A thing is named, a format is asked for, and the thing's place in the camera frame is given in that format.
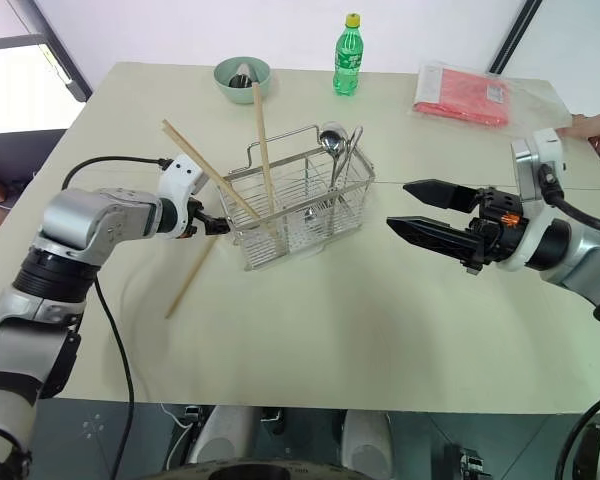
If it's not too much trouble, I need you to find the dark grey cabinet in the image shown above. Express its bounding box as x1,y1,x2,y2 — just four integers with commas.
0,128,70,201

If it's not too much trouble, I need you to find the metal utensil with loop handle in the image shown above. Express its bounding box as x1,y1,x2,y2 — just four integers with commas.
340,125,365,192

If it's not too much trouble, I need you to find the thin white cable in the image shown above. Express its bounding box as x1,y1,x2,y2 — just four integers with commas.
158,401,192,454

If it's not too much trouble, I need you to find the white rounded robot leg shell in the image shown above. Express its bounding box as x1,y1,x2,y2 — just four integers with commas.
186,404,257,467
340,409,394,480

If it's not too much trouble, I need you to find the green plastic bottle yellow cap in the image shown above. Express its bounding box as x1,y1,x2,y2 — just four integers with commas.
332,13,363,98

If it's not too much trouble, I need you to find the red cloth in clear bag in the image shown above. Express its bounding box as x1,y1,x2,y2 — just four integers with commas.
408,60,572,134

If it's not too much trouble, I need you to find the black and white small object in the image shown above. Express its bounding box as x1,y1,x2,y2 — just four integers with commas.
228,62,261,90

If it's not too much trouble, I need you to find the black wall strip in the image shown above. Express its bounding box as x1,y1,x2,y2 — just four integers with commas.
488,0,544,76

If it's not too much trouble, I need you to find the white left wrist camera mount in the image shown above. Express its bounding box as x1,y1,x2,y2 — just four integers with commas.
157,153,206,240

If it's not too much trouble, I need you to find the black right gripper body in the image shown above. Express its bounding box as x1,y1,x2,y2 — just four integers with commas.
462,185,532,275

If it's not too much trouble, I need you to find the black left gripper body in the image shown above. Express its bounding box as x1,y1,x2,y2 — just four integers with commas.
186,197,221,238

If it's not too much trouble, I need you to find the black metal frame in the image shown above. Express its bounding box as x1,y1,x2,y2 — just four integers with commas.
0,0,94,104

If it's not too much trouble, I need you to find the wooden chopstick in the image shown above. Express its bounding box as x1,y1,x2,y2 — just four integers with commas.
164,237,221,320
161,118,264,221
251,81,279,239
161,125,261,221

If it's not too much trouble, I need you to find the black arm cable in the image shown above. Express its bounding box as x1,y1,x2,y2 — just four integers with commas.
538,163,600,232
61,155,176,480

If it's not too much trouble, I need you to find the metal wire basket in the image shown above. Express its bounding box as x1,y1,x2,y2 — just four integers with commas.
218,124,379,274

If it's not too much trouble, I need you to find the metal spoon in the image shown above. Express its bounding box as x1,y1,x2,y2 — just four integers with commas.
318,121,349,195

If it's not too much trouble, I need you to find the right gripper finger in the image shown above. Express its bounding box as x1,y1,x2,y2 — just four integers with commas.
385,215,482,264
402,178,477,213

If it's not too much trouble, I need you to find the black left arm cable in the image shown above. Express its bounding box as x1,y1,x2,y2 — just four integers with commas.
61,155,176,480

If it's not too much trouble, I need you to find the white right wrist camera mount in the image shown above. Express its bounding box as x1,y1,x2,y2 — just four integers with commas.
497,127,574,274

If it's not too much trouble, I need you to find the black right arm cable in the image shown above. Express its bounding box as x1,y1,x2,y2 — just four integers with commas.
538,163,600,232

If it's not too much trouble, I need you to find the thin black cable loop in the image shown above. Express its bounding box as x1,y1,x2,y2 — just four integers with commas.
553,403,600,480

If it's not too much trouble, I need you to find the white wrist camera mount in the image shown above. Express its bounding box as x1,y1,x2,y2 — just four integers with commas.
157,153,206,240
497,127,574,274

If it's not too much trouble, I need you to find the pale green bowl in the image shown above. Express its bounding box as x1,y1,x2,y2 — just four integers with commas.
213,55,273,106

